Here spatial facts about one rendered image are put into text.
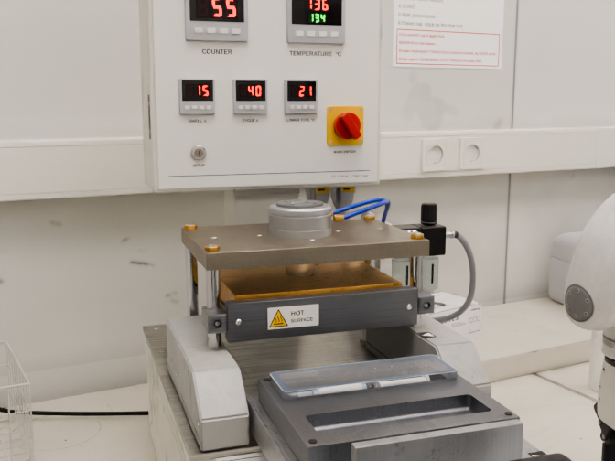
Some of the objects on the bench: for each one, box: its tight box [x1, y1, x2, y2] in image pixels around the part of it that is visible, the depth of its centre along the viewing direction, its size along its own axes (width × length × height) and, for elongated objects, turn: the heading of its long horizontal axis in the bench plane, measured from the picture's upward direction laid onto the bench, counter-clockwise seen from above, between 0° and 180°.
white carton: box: [426, 291, 482, 340], centre depth 154 cm, size 12×23×7 cm
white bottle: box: [588, 330, 605, 392], centre depth 139 cm, size 5×5×14 cm
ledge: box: [471, 296, 592, 382], centre depth 165 cm, size 30×84×4 cm
